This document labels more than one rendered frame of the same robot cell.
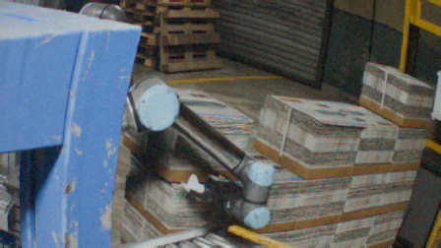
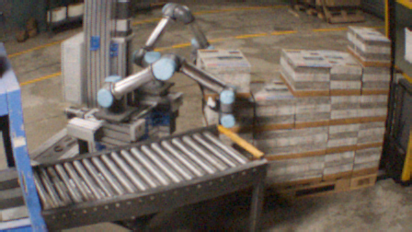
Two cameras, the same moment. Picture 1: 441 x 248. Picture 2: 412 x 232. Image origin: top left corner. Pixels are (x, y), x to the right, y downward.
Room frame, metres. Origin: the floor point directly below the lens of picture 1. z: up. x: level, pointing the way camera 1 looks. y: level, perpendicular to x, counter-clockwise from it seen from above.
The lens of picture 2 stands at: (-0.71, -1.41, 2.22)
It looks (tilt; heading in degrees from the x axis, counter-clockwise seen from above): 24 degrees down; 27
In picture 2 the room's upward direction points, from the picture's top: straight up
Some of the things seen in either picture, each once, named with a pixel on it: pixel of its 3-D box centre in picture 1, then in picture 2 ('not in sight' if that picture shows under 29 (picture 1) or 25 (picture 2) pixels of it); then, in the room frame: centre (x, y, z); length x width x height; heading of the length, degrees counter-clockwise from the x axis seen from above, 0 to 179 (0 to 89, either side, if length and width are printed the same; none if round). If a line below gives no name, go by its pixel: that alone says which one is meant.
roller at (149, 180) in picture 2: not in sight; (140, 170); (1.46, 0.06, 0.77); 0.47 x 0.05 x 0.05; 57
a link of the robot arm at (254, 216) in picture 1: (251, 213); (226, 118); (2.06, -0.15, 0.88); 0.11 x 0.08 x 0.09; 37
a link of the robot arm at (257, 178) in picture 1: (257, 181); (227, 100); (2.07, -0.14, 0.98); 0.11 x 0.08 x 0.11; 18
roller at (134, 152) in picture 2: not in sight; (151, 168); (1.51, 0.03, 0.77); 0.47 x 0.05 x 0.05; 57
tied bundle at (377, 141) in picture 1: (355, 138); (338, 72); (3.06, -0.61, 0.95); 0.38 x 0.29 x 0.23; 33
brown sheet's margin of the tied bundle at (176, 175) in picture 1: (194, 167); (225, 91); (2.47, 0.06, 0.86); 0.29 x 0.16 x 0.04; 126
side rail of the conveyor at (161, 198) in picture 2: not in sight; (151, 201); (1.27, -0.11, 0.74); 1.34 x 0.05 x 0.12; 147
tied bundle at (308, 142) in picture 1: (310, 137); (304, 72); (2.89, -0.37, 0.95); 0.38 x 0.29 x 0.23; 35
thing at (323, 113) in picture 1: (321, 111); (306, 57); (2.87, -0.39, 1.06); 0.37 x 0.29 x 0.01; 35
